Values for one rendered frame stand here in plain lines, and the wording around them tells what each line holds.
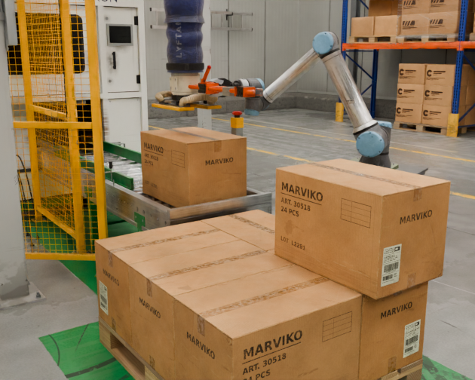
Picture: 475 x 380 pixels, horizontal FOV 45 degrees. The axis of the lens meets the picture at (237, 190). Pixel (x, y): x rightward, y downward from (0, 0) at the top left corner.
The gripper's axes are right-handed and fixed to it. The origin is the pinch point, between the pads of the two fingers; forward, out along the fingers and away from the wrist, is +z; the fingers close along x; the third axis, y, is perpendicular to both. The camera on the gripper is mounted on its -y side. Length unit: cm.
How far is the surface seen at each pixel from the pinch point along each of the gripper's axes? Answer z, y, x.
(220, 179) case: -3, -4, -52
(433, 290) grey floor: -113, -76, -124
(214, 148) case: 1.1, -4.4, -33.2
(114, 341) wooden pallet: 78, -30, -118
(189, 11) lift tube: 3.0, 16.7, 41.8
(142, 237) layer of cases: 58, -25, -69
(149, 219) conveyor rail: 34, 15, -74
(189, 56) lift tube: 3.2, 17.3, 17.4
